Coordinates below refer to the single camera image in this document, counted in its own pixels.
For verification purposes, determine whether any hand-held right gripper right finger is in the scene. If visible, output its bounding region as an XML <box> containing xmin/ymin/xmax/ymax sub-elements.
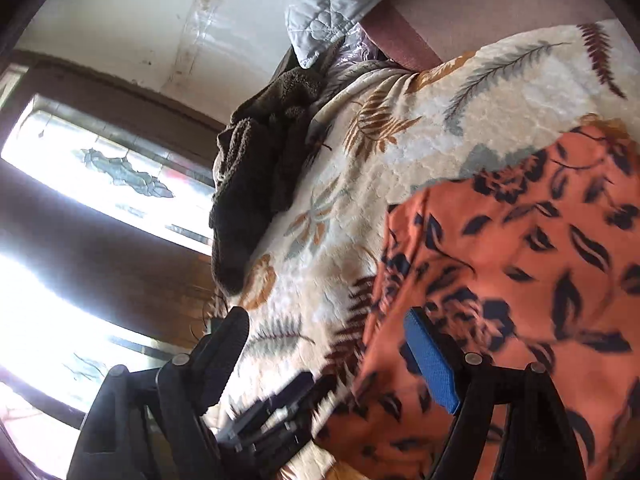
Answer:
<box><xmin>404</xmin><ymin>308</ymin><xmax>588</xmax><ymax>480</ymax></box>

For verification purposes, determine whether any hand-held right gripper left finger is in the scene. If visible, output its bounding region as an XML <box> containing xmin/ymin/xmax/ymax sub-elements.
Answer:
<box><xmin>67</xmin><ymin>306</ymin><xmax>250</xmax><ymax>480</ymax></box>

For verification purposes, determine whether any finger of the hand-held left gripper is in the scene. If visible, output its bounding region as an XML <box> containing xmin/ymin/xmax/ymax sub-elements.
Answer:
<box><xmin>219</xmin><ymin>370</ymin><xmax>342</xmax><ymax>467</ymax></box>

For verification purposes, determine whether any orange floral cloth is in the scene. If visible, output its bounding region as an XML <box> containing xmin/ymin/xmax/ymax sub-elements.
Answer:
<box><xmin>312</xmin><ymin>115</ymin><xmax>640</xmax><ymax>480</ymax></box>

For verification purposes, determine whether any dark brown cloth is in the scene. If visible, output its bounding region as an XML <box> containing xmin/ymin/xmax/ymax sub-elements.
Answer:
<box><xmin>208</xmin><ymin>66</ymin><xmax>327</xmax><ymax>297</ymax></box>

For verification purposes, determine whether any cream leaf-print blanket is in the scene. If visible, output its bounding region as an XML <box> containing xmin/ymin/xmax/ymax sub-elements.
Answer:
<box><xmin>200</xmin><ymin>20</ymin><xmax>640</xmax><ymax>480</ymax></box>

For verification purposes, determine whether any window with patterned glass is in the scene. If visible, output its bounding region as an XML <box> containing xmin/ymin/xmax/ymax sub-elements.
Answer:
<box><xmin>0</xmin><ymin>62</ymin><xmax>221</xmax><ymax>466</ymax></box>

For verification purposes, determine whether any pink bed sheet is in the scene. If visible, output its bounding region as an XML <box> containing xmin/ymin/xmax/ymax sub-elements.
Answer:
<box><xmin>359</xmin><ymin>0</ymin><xmax>640</xmax><ymax>72</ymax></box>

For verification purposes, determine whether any grey quilted bedspread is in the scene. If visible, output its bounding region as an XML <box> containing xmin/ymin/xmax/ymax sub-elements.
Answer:
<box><xmin>285</xmin><ymin>0</ymin><xmax>453</xmax><ymax>69</ymax></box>

